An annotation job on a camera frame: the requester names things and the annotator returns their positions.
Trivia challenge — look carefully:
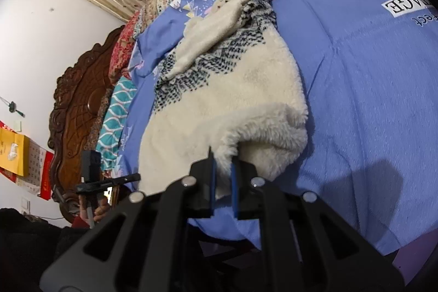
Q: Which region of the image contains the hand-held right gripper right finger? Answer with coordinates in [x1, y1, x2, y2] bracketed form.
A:
[230, 158, 405, 292]

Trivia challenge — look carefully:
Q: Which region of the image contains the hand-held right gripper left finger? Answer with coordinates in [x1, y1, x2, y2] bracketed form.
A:
[39, 146, 217, 292]

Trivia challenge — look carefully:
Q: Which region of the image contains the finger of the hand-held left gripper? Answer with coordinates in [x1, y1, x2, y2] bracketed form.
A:
[99, 173, 142, 189]

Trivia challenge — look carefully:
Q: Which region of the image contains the white fleece patterned sweater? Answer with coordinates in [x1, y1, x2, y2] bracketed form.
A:
[139, 0, 309, 197]

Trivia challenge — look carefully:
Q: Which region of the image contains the person's left hand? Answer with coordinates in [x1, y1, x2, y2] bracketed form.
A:
[79, 187, 114, 223]

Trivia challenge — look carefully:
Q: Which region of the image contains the teal wave pattern pillow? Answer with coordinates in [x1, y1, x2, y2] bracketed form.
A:
[96, 76, 138, 174]

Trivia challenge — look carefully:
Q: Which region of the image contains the carved wooden headboard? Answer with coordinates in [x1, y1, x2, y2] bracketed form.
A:
[47, 25, 126, 225]

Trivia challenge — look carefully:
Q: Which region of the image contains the yellow paper bag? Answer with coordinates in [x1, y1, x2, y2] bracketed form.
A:
[0, 127, 30, 177]

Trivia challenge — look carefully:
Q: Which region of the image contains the dark fleece clothing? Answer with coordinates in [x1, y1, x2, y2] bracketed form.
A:
[0, 207, 90, 292]

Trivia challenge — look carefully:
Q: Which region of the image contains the blue printed bed sheet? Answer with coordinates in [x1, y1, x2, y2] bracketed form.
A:
[118, 0, 438, 256]

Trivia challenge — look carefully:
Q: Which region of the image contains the red wall calendar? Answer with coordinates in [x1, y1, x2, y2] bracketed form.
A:
[0, 120, 54, 200]

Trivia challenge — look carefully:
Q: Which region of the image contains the green wall hook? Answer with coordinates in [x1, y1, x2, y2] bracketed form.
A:
[0, 96, 25, 117]

